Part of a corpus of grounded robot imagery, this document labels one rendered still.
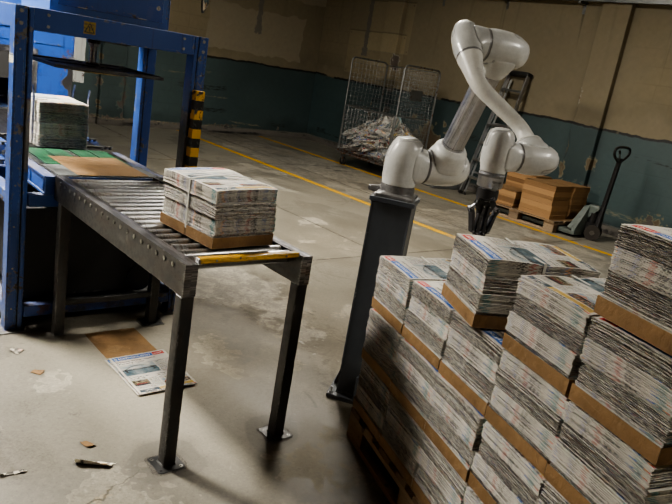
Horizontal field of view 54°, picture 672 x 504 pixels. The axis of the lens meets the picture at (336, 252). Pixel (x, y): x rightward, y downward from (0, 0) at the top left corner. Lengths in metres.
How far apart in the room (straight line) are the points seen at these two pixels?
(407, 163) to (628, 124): 6.65
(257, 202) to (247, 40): 10.21
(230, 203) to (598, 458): 1.49
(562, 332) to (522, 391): 0.23
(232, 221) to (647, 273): 1.48
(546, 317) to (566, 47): 8.32
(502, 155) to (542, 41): 7.92
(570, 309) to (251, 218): 1.28
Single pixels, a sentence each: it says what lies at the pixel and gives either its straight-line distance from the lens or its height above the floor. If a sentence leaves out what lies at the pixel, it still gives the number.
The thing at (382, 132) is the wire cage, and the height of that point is 0.67.
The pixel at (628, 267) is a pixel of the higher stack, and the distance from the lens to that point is 1.64.
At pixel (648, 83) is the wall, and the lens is 9.37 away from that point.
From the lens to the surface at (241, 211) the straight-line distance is 2.51.
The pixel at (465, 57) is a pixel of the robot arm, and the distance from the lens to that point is 2.64.
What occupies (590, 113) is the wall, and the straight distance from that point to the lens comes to 9.56.
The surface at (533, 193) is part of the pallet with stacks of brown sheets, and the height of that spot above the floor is 0.40.
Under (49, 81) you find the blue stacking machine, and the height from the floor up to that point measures 1.03.
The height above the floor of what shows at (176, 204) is 0.90.
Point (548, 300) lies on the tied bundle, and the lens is 1.82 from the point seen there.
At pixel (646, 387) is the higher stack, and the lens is 1.60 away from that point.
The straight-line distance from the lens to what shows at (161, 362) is 3.38.
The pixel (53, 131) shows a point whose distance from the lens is 4.23.
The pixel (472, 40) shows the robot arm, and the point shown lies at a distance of 2.68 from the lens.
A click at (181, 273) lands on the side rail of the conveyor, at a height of 0.76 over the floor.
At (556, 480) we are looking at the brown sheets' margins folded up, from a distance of 1.84.
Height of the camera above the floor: 1.52
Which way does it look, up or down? 15 degrees down
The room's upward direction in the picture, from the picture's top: 10 degrees clockwise
